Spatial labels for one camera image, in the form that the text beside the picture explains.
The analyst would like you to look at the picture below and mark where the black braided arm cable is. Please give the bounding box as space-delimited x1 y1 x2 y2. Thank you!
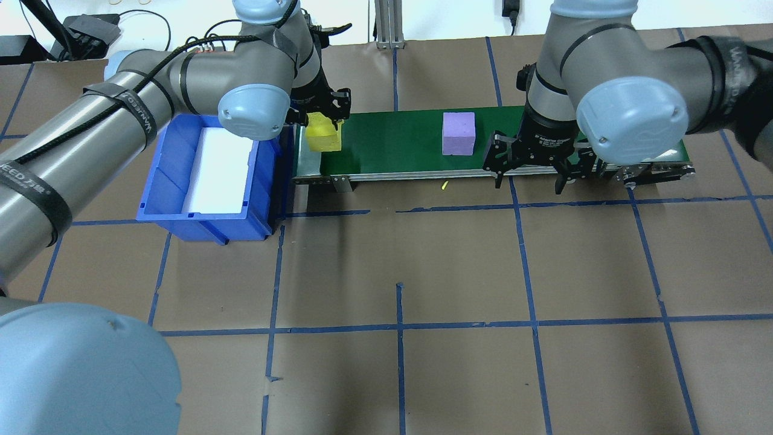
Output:
11 0 303 165

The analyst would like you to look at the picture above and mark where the tall aluminium stand post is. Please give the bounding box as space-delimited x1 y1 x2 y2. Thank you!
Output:
374 0 406 50

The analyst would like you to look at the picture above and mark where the green conveyor belt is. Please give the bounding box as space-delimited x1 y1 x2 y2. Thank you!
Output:
293 106 696 185

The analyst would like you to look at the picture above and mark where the black stand pole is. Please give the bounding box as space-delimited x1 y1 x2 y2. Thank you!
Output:
21 0 73 43

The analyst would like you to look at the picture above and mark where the yellow foam cube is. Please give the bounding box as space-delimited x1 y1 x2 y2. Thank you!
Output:
305 114 345 153

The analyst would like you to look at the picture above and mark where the grey hub box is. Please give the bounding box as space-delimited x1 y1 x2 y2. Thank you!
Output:
63 13 121 58

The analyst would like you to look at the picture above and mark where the white foam bin liner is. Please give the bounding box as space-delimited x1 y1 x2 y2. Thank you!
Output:
181 127 254 215

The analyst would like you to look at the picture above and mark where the purple foam cube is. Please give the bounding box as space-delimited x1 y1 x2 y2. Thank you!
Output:
442 112 477 156

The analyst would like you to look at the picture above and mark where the blue plastic storage bin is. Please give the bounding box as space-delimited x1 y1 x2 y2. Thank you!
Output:
136 112 284 244

